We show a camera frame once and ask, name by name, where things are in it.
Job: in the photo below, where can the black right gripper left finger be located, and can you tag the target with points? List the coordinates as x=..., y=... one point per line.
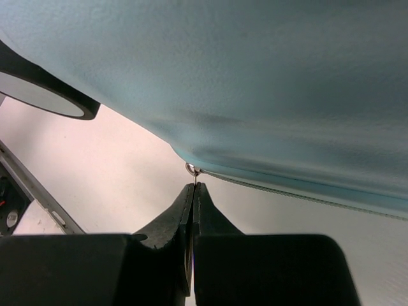
x=149, y=267

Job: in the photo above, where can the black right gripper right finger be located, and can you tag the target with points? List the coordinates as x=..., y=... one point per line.
x=232, y=268

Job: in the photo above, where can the light blue hardshell suitcase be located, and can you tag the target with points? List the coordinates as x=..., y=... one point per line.
x=308, y=98

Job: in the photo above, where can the aluminium front rail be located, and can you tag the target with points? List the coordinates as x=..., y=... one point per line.
x=37, y=193

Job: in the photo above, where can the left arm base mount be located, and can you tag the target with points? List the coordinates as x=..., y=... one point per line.
x=15, y=200

